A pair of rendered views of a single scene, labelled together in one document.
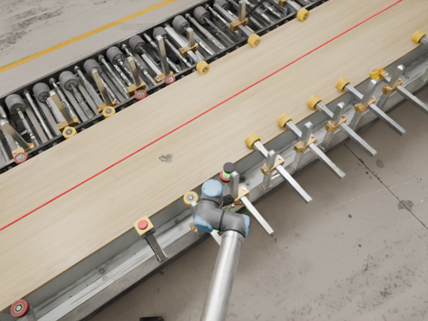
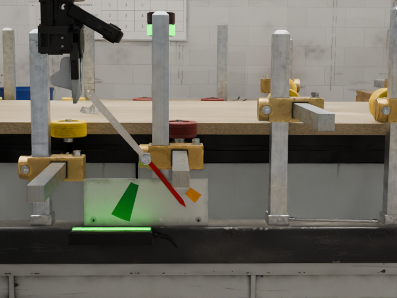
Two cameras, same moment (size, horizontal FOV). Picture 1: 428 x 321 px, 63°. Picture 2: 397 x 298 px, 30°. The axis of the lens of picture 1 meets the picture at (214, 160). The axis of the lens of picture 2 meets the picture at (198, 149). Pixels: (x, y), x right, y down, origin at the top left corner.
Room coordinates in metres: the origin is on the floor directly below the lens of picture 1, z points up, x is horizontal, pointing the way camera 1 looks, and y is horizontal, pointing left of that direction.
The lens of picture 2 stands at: (-0.47, -0.93, 1.07)
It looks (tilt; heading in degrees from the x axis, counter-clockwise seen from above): 8 degrees down; 29
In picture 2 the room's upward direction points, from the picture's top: straight up
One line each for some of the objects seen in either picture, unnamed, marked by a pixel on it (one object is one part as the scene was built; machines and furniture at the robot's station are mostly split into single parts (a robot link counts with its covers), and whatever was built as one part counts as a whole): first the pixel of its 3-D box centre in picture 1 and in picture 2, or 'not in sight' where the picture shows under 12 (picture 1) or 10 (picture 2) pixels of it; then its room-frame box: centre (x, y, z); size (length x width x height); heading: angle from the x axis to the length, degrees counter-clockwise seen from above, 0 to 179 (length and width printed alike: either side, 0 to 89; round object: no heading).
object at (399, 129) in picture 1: (371, 106); not in sight; (1.35, -1.01, 0.95); 0.50 x 0.04 x 0.04; 31
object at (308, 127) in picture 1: (301, 148); (396, 120); (1.10, -0.53, 0.92); 0.04 x 0.04 x 0.48; 31
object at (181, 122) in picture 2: (226, 178); (179, 144); (0.97, -0.07, 0.85); 0.08 x 0.08 x 0.11
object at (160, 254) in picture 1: (154, 244); not in sight; (0.57, 0.34, 0.93); 0.05 x 0.05 x 0.45; 31
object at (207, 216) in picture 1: (208, 216); not in sight; (0.57, 0.04, 1.29); 0.12 x 0.12 x 0.09; 72
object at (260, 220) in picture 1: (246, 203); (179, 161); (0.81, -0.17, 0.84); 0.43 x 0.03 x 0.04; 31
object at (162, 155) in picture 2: (236, 195); (171, 155); (0.86, -0.12, 0.85); 0.14 x 0.06 x 0.05; 121
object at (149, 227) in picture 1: (144, 227); not in sight; (0.58, 0.34, 1.18); 0.07 x 0.07 x 0.08; 31
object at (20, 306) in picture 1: (23, 309); not in sight; (0.32, 1.00, 0.85); 0.08 x 0.08 x 0.11
